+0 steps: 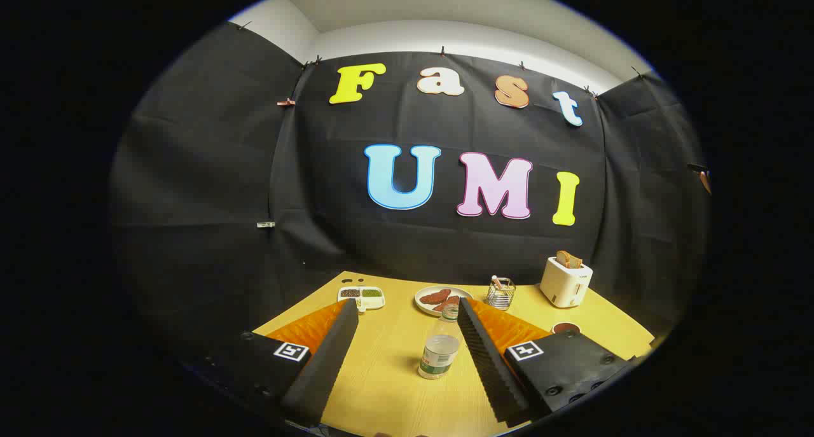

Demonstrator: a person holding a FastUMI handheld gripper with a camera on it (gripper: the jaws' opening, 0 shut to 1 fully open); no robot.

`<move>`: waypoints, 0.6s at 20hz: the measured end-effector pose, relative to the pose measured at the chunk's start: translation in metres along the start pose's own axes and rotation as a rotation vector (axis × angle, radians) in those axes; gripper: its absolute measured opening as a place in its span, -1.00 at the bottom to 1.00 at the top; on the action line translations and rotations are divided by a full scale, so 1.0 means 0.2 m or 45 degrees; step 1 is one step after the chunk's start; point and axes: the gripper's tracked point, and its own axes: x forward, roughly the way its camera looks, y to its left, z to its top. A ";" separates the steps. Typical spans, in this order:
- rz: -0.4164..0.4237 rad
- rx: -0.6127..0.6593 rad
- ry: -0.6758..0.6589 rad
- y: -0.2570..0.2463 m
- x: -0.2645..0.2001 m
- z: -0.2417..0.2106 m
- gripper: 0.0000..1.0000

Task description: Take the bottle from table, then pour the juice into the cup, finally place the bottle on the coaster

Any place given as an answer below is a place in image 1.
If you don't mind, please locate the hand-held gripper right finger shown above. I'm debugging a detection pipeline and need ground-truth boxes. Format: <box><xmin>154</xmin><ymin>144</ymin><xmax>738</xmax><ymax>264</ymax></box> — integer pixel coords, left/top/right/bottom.
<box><xmin>457</xmin><ymin>297</ymin><xmax>638</xmax><ymax>428</ymax></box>

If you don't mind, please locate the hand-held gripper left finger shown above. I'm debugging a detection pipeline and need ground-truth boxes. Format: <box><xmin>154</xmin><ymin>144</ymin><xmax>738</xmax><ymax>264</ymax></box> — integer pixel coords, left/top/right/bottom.
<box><xmin>184</xmin><ymin>299</ymin><xmax>360</xmax><ymax>428</ymax></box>

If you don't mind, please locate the clear plastic juice bottle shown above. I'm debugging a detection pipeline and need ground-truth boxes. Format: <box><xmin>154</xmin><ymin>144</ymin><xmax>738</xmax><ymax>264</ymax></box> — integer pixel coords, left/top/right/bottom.
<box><xmin>418</xmin><ymin>303</ymin><xmax>460</xmax><ymax>380</ymax></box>

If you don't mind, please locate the wooden table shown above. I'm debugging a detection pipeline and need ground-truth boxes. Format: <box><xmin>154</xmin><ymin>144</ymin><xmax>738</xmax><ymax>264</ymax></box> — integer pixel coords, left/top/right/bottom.
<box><xmin>253</xmin><ymin>271</ymin><xmax>656</xmax><ymax>437</ymax></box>

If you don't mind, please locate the white seasoning tray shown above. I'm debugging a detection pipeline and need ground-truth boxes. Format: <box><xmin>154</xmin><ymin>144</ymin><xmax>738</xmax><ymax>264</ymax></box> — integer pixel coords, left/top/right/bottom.
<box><xmin>338</xmin><ymin>286</ymin><xmax>386</xmax><ymax>313</ymax></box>

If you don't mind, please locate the white round plate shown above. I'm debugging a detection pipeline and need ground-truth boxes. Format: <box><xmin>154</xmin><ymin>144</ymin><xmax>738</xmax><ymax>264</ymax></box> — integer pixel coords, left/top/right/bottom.
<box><xmin>415</xmin><ymin>286</ymin><xmax>474</xmax><ymax>317</ymax></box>

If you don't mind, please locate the white toaster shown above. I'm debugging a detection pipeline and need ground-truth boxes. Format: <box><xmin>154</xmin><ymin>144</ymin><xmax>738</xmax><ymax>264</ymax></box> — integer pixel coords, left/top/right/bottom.
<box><xmin>539</xmin><ymin>256</ymin><xmax>593</xmax><ymax>309</ymax></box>

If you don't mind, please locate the black backdrop cloth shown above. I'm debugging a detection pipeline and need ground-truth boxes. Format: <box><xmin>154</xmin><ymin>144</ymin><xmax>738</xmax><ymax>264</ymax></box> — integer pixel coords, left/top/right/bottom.
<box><xmin>108</xmin><ymin>22</ymin><xmax>712</xmax><ymax>361</ymax></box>

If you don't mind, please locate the metal wire holder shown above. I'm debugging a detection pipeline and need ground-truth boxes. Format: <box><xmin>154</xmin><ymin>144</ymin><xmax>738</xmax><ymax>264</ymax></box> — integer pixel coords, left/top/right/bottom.
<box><xmin>486</xmin><ymin>276</ymin><xmax>516</xmax><ymax>311</ymax></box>

